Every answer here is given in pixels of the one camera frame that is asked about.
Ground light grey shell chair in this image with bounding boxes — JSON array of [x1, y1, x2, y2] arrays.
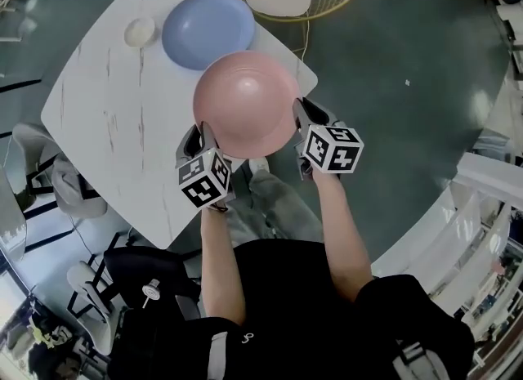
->
[[66, 262, 123, 355]]

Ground person's right forearm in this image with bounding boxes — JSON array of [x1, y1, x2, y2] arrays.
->
[[312, 172, 375, 304]]

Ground blue big plate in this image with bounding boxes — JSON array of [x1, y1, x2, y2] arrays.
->
[[161, 0, 257, 71]]

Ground pink big plate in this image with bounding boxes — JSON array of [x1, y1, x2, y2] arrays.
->
[[192, 50, 303, 159]]

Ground grey oval table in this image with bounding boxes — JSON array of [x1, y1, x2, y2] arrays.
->
[[0, 165, 28, 265]]

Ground grey bundled cloth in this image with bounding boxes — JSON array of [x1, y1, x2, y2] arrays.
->
[[51, 157, 108, 218]]

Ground small cream bowl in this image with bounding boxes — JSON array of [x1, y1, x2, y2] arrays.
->
[[123, 16, 157, 48]]

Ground white stair balustrade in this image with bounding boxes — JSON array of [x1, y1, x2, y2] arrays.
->
[[369, 151, 523, 371]]

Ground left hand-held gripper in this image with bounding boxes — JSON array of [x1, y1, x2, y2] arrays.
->
[[174, 121, 238, 210]]

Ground person's grey trousers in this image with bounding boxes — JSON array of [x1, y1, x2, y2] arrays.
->
[[222, 169, 324, 248]]

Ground white backpack strap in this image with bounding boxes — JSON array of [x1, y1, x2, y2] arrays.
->
[[208, 331, 229, 380], [391, 341, 450, 380]]

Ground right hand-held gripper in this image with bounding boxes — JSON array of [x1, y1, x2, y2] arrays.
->
[[292, 98, 364, 181]]

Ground grey upholstered chair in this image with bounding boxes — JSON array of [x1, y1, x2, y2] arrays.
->
[[11, 123, 110, 218]]

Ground person's left forearm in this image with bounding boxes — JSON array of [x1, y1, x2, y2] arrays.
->
[[199, 204, 246, 326]]

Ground person's black shirt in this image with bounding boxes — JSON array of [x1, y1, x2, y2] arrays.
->
[[179, 239, 475, 380]]

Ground black office chair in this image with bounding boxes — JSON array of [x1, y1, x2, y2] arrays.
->
[[104, 245, 203, 380]]

